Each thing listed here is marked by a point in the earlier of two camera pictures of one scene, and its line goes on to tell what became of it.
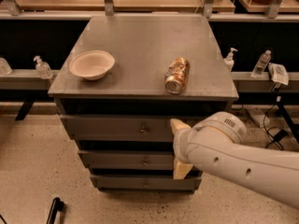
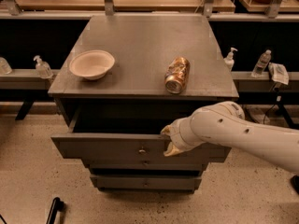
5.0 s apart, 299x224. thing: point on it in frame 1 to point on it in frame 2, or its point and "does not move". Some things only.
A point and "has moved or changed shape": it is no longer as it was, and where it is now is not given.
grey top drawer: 123,127 has moved or changed shape
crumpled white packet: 278,74 does not move
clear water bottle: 262,63 does not move
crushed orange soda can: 177,75 does not move
